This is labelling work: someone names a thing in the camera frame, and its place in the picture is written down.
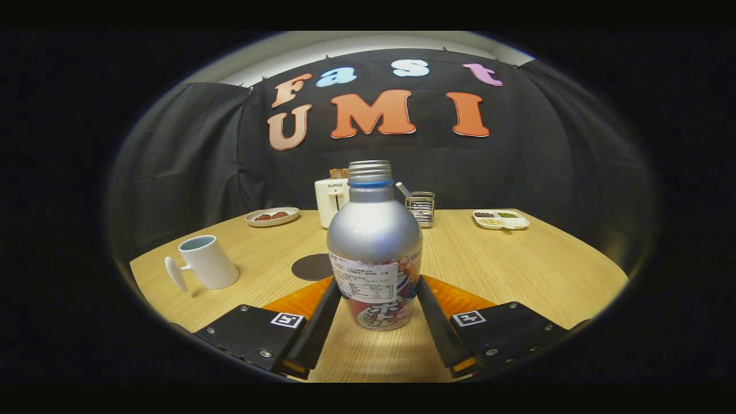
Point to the round beige plate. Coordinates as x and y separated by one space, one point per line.
256 221

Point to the wooden table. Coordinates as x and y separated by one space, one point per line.
489 270

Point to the white divided dish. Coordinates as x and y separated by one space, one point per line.
501 221

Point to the white toaster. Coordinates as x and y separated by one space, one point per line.
329 201

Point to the dark brown round coaster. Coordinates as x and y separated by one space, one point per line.
310 267

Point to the silver juice bottle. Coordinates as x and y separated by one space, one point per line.
374 236

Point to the white cup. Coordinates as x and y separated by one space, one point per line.
210 264

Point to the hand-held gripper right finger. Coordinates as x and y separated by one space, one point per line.
440 330

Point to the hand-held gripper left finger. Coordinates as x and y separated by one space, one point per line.
322 328

